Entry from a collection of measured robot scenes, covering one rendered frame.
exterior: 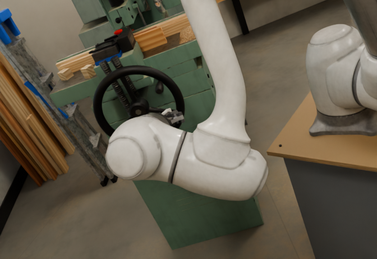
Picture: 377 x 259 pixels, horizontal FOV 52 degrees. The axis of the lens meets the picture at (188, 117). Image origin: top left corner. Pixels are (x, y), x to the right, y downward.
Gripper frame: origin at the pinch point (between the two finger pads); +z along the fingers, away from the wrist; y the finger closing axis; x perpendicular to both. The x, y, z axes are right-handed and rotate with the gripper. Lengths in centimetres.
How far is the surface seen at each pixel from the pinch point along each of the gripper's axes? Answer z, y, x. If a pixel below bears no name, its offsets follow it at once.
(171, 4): 57, -5, -35
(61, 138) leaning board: 171, 122, 8
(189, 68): 33.3, -5.8, -9.6
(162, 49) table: 33.3, 0.6, -18.9
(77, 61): 43, 35, -27
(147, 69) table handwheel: 12.0, 3.5, -13.7
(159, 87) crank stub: 8.5, 1.4, -7.6
